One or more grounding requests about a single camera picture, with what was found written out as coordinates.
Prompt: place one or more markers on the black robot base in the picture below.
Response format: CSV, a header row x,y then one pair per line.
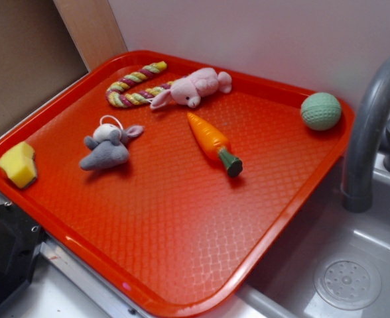
x,y
20,241

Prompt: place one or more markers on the orange toy carrot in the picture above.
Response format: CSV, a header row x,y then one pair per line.
x,y
215,144

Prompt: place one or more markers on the orange plastic tray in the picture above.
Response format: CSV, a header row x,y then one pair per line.
x,y
169,228

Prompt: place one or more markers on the pink plush bunny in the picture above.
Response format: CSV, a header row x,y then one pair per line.
x,y
190,90

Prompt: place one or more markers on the grey plush mouse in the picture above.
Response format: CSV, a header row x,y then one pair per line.
x,y
108,144

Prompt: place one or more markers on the green rubber ball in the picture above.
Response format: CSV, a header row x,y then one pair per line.
x,y
320,111

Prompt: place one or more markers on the grey toy faucet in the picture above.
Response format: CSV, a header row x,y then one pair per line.
x,y
368,134

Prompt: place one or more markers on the wooden board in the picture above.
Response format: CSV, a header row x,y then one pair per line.
x,y
94,30

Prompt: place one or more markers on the grey toy sink basin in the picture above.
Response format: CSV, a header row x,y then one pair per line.
x,y
328,262

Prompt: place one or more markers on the yellow sponge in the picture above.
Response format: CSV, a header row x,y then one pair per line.
x,y
18,164

